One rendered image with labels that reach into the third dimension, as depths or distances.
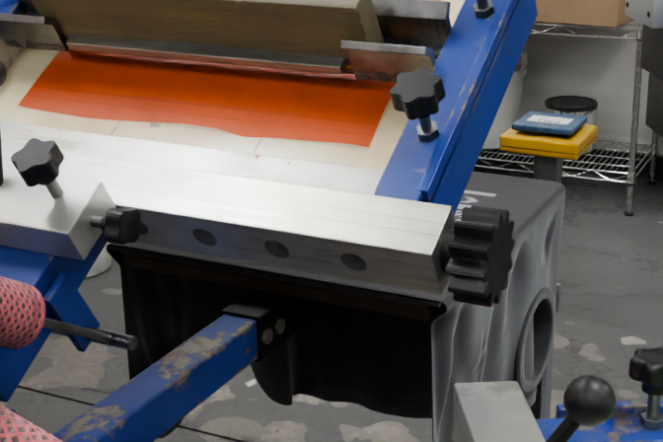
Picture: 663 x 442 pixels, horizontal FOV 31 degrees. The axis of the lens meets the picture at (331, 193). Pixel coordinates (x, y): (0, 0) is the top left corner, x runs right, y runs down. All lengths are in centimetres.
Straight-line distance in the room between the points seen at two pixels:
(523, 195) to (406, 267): 76
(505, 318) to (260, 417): 159
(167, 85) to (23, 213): 30
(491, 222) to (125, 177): 33
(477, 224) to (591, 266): 320
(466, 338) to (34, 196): 59
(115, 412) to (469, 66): 46
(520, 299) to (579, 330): 201
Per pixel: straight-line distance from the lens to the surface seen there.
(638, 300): 384
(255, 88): 120
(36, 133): 121
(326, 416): 307
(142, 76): 128
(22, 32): 134
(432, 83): 99
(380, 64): 111
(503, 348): 157
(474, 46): 110
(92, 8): 126
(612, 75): 499
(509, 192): 167
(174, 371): 124
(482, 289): 89
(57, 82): 132
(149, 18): 122
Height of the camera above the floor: 146
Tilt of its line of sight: 18 degrees down
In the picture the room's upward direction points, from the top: 1 degrees counter-clockwise
